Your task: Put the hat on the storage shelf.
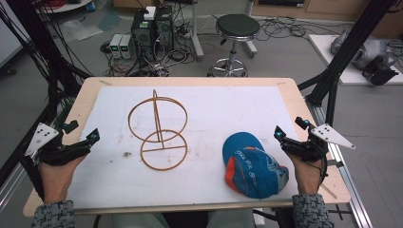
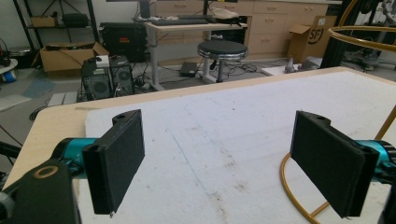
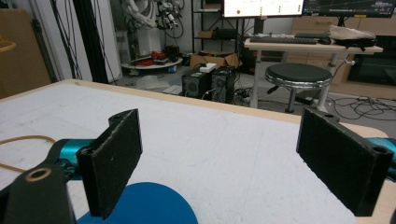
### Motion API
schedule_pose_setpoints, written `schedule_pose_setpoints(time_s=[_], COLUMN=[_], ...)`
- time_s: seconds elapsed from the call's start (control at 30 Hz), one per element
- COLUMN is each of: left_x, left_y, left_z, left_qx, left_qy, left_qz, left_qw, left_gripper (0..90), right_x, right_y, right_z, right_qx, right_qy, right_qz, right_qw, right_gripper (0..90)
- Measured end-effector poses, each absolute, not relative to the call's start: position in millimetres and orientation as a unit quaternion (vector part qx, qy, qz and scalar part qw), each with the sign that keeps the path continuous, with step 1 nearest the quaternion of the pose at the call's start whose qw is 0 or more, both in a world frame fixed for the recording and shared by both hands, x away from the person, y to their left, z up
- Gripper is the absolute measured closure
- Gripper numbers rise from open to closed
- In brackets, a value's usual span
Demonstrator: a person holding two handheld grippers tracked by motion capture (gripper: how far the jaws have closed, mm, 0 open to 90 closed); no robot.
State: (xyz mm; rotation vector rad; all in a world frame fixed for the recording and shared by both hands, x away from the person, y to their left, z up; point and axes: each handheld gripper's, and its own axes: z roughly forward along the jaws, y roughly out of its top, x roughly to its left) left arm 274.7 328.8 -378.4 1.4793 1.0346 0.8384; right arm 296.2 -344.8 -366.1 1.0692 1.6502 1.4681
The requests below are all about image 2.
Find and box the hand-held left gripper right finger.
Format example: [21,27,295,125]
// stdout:
[289,110,381,218]

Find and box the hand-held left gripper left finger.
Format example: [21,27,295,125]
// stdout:
[81,108,146,216]

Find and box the black computer tower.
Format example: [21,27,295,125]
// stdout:
[80,57,112,101]
[108,54,135,96]

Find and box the small white box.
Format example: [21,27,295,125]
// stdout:
[95,54,110,68]

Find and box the small grey bottle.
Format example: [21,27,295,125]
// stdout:
[284,55,297,75]

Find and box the blue floor mat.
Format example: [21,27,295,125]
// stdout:
[21,77,57,99]

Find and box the open cardboard box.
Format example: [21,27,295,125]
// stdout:
[32,41,110,74]

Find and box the small black flat box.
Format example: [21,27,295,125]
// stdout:
[178,62,199,78]

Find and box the black case with red label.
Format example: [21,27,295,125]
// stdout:
[99,21,149,63]

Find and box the printed cardboard box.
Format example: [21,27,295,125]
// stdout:
[286,15,338,65]

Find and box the light wooden drawer cabinet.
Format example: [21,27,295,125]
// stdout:
[155,0,332,62]

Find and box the black metal shelf rack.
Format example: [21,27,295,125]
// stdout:
[12,0,101,53]

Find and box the black bag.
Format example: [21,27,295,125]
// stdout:
[62,12,91,28]

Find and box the black round stool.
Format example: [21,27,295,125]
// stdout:
[196,39,249,84]

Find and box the black keyboard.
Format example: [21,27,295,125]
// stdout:
[150,18,210,27]

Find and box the light wooden office desk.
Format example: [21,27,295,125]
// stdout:
[144,21,248,91]

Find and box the black monitor stand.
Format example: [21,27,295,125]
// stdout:
[138,0,152,20]

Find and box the small cardboard box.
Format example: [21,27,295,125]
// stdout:
[29,15,57,29]

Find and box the white crumpled cloth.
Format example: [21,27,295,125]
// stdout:
[211,7,240,21]

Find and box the tangle of black cables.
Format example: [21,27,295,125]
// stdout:
[223,61,265,78]

